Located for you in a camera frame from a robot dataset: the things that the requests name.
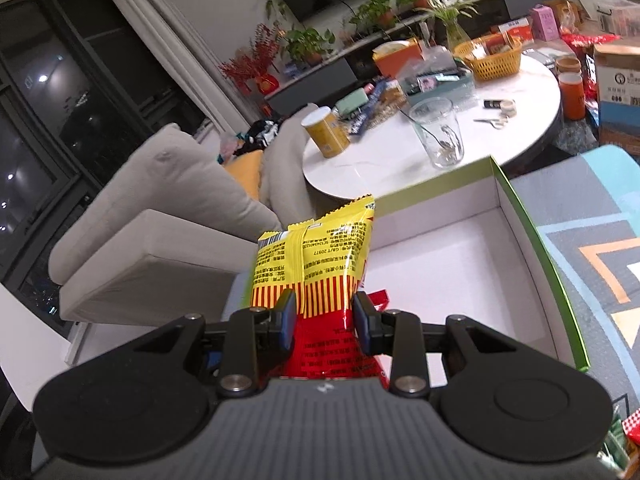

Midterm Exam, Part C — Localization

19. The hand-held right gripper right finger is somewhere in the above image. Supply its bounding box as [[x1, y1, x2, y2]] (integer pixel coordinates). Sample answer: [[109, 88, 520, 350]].
[[352, 291, 521, 395]]

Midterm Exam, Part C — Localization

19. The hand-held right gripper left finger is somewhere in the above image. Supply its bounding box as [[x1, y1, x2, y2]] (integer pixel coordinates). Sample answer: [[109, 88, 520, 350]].
[[132, 288, 298, 397]]

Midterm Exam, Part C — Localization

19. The yellow red striped snack packet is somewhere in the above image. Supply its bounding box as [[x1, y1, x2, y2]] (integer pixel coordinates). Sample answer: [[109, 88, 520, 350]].
[[248, 195, 391, 391]]

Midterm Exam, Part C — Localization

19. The green cardboard box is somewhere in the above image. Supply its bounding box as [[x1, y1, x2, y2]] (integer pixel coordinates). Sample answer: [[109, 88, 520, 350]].
[[220, 156, 592, 391]]

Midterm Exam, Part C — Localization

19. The yellow cushion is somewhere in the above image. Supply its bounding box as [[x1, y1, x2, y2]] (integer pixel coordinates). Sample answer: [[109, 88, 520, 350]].
[[222, 150, 265, 201]]

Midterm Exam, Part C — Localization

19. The grey fabric sofa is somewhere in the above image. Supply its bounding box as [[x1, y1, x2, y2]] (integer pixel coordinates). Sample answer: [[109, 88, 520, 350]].
[[48, 105, 321, 326]]

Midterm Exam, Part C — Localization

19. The round white table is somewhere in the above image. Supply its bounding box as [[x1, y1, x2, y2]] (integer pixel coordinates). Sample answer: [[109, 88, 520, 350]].
[[301, 52, 561, 201]]

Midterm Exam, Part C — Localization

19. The dark cloth pile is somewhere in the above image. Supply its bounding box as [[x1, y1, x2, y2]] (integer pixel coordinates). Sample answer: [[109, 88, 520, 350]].
[[215, 120, 282, 161]]

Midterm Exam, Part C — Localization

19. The yellow canister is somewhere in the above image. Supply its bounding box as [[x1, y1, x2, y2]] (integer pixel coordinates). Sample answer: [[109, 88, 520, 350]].
[[300, 106, 351, 159]]

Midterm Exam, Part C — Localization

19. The metal spoon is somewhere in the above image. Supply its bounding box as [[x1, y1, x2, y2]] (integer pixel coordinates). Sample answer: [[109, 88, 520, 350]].
[[400, 109, 451, 152]]

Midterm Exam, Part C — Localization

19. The clear glass cup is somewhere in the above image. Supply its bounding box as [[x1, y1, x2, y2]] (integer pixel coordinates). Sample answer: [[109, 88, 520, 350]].
[[409, 96, 466, 169]]

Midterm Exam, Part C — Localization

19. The blue biscuit packet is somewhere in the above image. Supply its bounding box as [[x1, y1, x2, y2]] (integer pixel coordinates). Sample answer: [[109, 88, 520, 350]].
[[347, 76, 407, 136]]

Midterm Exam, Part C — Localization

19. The pale green pouch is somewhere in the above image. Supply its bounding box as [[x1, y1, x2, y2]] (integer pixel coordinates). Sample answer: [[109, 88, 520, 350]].
[[334, 87, 371, 116]]

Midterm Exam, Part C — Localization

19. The grey television console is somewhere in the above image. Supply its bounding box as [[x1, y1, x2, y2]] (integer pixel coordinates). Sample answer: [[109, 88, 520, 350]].
[[265, 0, 566, 116]]

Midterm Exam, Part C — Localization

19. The pale blue plastic container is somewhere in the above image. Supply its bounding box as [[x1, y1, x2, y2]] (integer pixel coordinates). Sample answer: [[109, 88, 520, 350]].
[[400, 66, 476, 107]]

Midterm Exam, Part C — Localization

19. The red berry branch decoration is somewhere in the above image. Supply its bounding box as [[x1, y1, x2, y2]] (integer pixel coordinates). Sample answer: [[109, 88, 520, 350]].
[[218, 25, 282, 96]]

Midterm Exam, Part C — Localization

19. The orange box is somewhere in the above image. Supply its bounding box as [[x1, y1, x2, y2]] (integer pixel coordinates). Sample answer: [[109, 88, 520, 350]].
[[372, 39, 423, 80]]

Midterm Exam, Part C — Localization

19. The yellow woven basket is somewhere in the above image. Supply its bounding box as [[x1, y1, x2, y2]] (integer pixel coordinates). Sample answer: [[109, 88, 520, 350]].
[[453, 36, 523, 82]]

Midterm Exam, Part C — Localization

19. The white curtain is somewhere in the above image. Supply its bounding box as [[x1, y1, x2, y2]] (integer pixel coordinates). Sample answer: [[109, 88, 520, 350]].
[[92, 0, 251, 131]]

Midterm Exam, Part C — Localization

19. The glass vase with green plant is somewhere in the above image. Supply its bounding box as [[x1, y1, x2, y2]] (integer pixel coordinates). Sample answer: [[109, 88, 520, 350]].
[[420, 0, 482, 52]]

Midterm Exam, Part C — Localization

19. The dark glass window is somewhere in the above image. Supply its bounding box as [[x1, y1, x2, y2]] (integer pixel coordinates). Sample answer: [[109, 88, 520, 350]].
[[0, 0, 206, 321]]

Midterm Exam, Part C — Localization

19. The red flat box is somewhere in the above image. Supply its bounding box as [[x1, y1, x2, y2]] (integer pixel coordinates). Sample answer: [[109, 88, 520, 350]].
[[495, 17, 533, 43]]

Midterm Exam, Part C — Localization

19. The white cardboard carton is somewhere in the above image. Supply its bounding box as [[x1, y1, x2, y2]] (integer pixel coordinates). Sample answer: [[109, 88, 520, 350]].
[[592, 42, 640, 148]]

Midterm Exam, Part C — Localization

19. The pink box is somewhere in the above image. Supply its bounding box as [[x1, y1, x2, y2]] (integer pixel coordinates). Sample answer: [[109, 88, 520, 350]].
[[530, 5, 558, 41]]

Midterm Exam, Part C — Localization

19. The clear storage box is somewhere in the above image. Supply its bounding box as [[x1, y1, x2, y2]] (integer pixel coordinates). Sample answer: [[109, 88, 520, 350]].
[[597, 0, 640, 37]]

